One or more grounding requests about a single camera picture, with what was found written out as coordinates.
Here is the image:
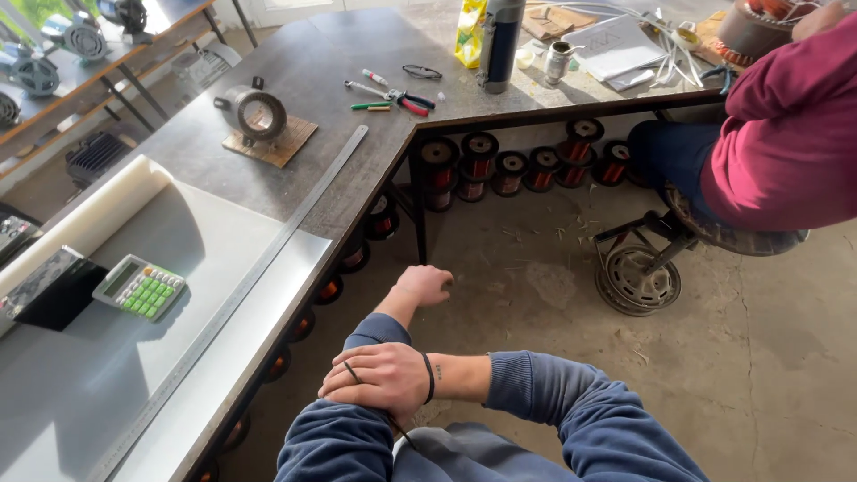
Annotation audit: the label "large stator with copper winding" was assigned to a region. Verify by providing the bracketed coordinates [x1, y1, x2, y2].
[711, 0, 824, 68]

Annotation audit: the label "person's right hand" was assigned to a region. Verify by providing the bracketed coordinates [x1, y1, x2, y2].
[318, 343, 430, 429]

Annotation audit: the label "long steel ruler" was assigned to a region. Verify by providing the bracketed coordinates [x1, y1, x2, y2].
[87, 125, 370, 482]

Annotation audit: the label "black flat case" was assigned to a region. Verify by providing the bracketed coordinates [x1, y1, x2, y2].
[0, 245, 109, 332]

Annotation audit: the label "black wristband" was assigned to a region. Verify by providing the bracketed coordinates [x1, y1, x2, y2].
[420, 353, 436, 405]

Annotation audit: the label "bundle of white strips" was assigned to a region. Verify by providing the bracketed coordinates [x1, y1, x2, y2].
[536, 0, 720, 89]

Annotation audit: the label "row of copper wire spools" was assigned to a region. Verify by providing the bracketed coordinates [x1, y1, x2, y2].
[194, 118, 634, 482]

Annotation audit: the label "metal workshop stool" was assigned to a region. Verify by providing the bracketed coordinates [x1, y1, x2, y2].
[592, 186, 810, 317]

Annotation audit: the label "yellow snack bag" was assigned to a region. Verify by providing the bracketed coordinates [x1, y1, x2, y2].
[454, 0, 488, 70]

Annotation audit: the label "thin dark stick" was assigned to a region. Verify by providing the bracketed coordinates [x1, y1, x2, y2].
[343, 361, 417, 451]

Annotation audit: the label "small grey motor stator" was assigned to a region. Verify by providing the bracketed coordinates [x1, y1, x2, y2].
[213, 76, 288, 147]

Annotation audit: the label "cardboard pieces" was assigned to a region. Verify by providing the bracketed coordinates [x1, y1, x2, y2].
[521, 3, 598, 42]

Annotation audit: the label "red and black pliers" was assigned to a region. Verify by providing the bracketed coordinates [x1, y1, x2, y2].
[385, 89, 437, 118]

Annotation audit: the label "metal cup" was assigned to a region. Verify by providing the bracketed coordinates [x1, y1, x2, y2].
[543, 41, 587, 88]

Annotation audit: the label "blue handled pliers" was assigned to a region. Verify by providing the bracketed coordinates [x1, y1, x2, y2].
[699, 63, 739, 96]

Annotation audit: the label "wooden shelf with motors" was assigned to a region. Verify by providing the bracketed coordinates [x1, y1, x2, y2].
[0, 0, 259, 188]

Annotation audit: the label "calculator with green keys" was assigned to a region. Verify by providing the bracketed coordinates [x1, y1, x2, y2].
[92, 253, 187, 323]

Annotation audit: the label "dark blue thermos flask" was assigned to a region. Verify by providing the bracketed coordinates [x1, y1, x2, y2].
[477, 0, 528, 95]

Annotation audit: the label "white insulating sheet roll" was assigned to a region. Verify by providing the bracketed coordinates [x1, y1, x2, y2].
[0, 155, 333, 482]

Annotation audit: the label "white paper notebook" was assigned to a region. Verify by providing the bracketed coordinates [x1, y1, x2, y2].
[562, 14, 668, 92]

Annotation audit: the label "person's left hand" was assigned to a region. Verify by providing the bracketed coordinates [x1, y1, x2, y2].
[395, 265, 455, 309]

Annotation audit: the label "white handled tool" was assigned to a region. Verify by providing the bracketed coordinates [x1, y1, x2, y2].
[344, 80, 391, 100]

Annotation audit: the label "grey device with buttons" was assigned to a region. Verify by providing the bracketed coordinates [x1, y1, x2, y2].
[0, 203, 42, 270]

